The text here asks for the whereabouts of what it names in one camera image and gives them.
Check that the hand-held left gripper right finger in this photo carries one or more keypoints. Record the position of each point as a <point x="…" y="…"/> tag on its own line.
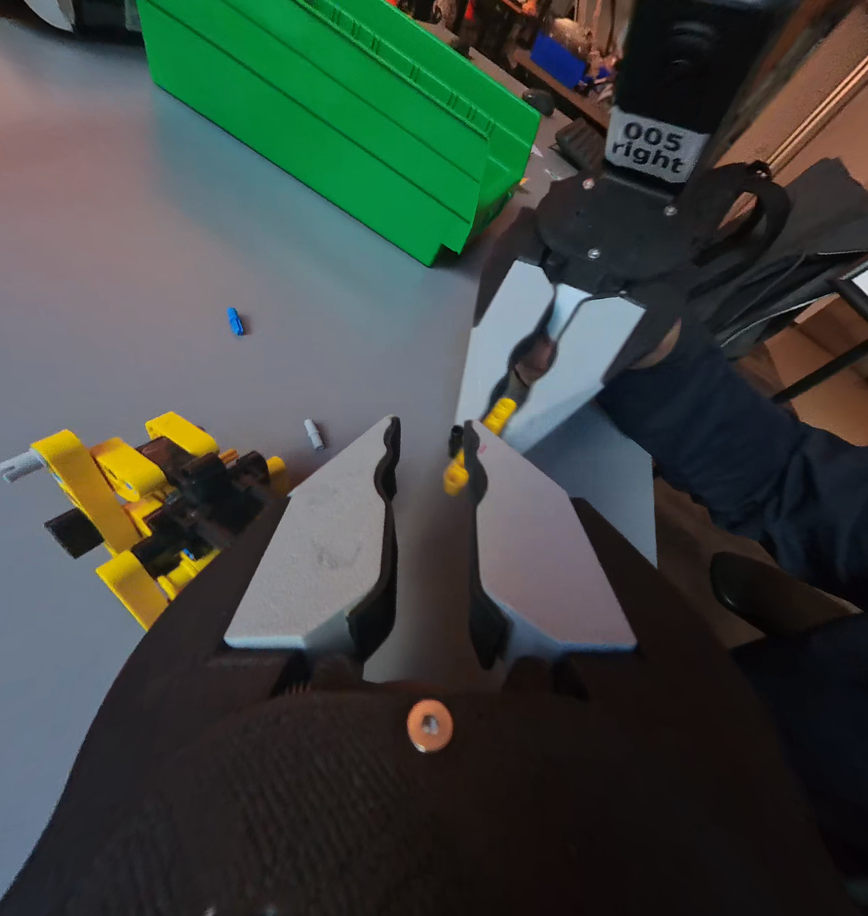
<point x="548" y="565"/>

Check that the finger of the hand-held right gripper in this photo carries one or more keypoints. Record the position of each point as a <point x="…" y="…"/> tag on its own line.
<point x="591" y="343"/>
<point x="494" y="329"/>

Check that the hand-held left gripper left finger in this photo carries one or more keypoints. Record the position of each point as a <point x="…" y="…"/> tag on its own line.
<point x="319" y="565"/>

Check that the yellow lego beam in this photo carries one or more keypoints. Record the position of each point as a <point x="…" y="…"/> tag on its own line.
<point x="500" y="413"/>

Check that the black lego pin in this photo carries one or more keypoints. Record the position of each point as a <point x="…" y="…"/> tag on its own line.
<point x="455" y="438"/>

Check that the yellow lego model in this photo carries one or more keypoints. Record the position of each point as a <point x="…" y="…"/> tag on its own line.
<point x="119" y="486"/>

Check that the blue lego pin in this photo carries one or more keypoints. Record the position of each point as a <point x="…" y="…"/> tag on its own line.
<point x="235" y="320"/>

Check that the green plastic bin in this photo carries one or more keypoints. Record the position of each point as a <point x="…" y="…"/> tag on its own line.
<point x="319" y="107"/>

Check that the person's right forearm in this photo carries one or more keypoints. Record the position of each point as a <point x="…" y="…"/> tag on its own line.
<point x="727" y="444"/>

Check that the light grey lego pin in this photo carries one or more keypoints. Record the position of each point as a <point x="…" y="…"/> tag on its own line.
<point x="314" y="434"/>

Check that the lego set box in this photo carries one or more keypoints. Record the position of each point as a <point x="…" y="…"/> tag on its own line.
<point x="97" y="14"/>

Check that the person's right hand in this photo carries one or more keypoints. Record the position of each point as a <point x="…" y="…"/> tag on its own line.
<point x="537" y="361"/>

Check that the small blue bin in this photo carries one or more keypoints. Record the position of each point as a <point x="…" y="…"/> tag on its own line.
<point x="559" y="61"/>

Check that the black jacket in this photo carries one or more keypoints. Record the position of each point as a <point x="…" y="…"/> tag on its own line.
<point x="820" y="229"/>

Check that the person's legs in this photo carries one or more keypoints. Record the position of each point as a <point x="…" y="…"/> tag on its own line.
<point x="820" y="715"/>

